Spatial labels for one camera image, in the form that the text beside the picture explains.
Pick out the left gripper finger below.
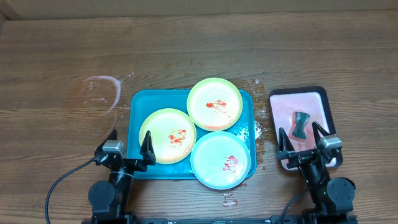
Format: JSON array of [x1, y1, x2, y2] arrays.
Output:
[[140, 131, 156, 166], [96, 129, 119, 153]]

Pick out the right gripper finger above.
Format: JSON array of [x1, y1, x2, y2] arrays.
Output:
[[312, 121, 330, 146], [277, 127, 295, 159]]

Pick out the pink sponge with dark scourer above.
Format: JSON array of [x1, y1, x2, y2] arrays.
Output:
[[289, 111, 311, 141]]

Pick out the yellow plate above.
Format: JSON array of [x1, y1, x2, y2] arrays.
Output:
[[139, 108, 197, 164]]

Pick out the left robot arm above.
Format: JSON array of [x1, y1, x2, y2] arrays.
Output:
[[88, 130, 156, 224]]

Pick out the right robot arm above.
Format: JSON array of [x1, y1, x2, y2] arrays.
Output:
[[277, 121, 358, 223]]

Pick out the teal plastic tray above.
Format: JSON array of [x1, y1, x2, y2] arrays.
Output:
[[127, 89, 257, 180]]

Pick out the light blue plate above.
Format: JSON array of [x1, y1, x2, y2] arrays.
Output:
[[190, 131, 251, 190]]

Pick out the yellow-green plate at back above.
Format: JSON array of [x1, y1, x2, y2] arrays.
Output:
[[187, 78, 243, 131]]

